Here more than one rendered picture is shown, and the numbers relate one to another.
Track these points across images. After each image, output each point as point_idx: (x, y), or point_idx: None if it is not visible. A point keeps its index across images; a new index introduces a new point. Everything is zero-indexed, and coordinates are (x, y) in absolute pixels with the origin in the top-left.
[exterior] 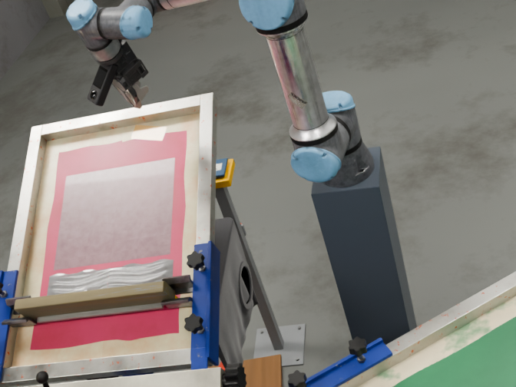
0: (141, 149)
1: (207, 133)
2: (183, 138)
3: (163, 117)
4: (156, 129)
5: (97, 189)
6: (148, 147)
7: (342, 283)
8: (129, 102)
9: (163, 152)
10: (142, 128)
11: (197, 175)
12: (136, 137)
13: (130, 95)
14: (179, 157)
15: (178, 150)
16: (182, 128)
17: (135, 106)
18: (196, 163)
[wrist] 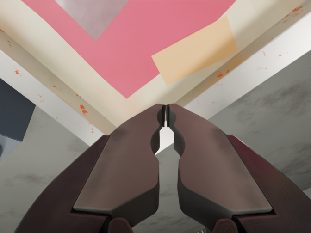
0: (178, 9)
1: (61, 116)
2: (117, 83)
3: (183, 97)
4: (183, 69)
5: None
6: (167, 25)
7: None
8: (185, 113)
9: (127, 35)
10: (215, 53)
11: (24, 37)
12: (215, 27)
13: (80, 195)
14: (90, 47)
15: (104, 58)
16: (137, 97)
17: (139, 113)
18: (49, 56)
